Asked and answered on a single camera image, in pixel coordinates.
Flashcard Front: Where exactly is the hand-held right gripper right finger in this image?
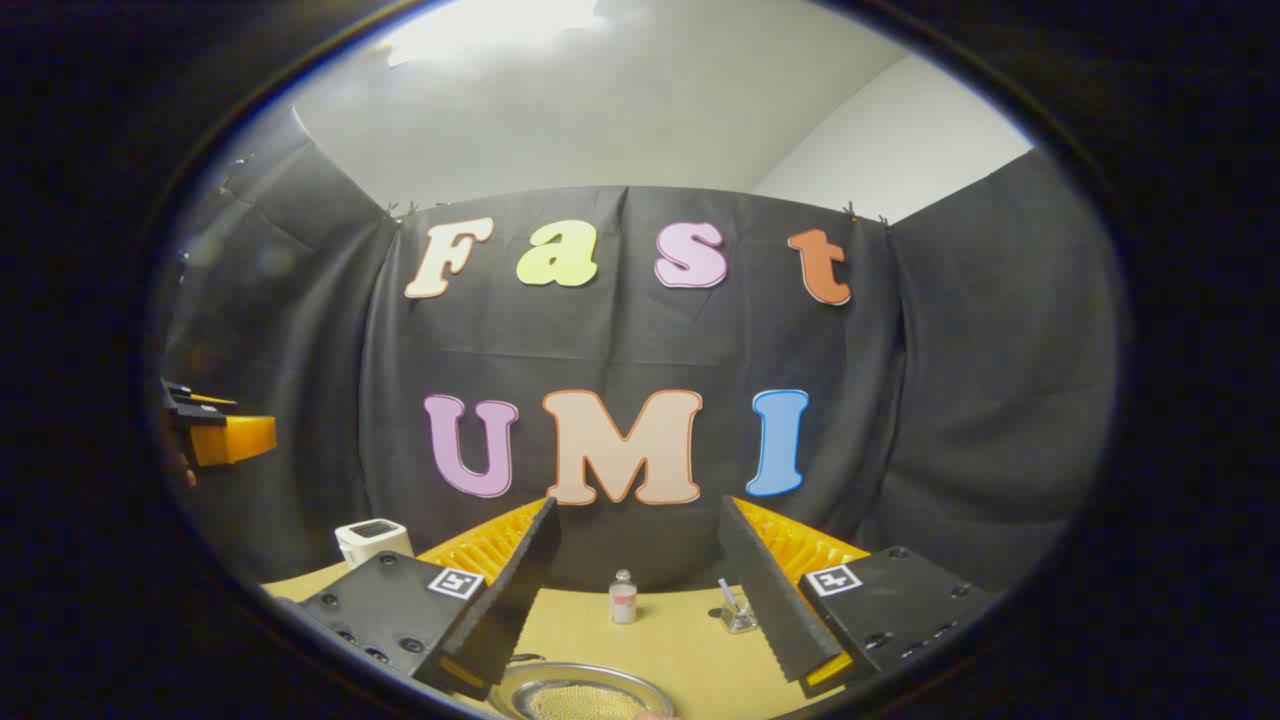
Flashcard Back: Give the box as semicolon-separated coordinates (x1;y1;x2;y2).
717;495;1001;699

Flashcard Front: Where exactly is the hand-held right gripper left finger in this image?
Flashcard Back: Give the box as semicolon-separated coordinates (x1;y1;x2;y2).
298;497;560;699

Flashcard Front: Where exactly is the pile of soybeans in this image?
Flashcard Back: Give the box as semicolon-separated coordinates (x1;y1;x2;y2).
527;682;651;720

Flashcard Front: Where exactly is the white toaster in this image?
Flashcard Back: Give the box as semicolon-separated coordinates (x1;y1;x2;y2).
335;519;414;569

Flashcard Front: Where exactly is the steel pot with black handles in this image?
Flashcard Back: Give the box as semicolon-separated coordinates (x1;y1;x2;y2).
487;655;681;720

